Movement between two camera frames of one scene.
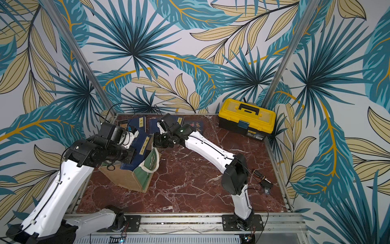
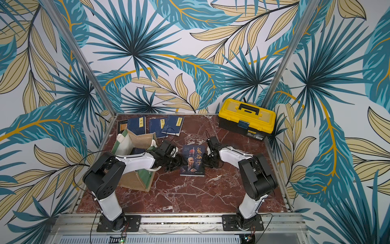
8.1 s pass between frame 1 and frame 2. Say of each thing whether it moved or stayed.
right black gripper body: moved
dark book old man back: moved
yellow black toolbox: stayed
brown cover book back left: stayed
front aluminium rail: stayed
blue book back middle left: stayed
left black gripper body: moved
